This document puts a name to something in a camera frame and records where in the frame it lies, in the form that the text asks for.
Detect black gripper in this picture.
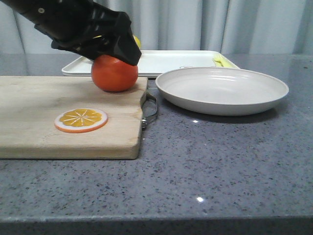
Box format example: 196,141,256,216
2,0,141,66

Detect orange fruit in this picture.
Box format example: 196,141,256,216
91,55,138,92

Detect beige round plate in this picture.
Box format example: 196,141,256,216
156,67,289,116

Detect white rectangular tray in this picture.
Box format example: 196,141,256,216
61,50,241,78

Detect yellow lemon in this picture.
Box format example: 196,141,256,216
133,35,141,49

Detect orange slice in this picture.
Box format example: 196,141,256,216
54,108,108,133

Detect wooden cutting board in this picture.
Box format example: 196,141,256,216
0,76,148,159

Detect yellow plastic utensil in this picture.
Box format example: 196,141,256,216
213,53,239,69

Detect grey curtain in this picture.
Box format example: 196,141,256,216
0,0,313,55

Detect metal cutting board handle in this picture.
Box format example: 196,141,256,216
141,93,158,130

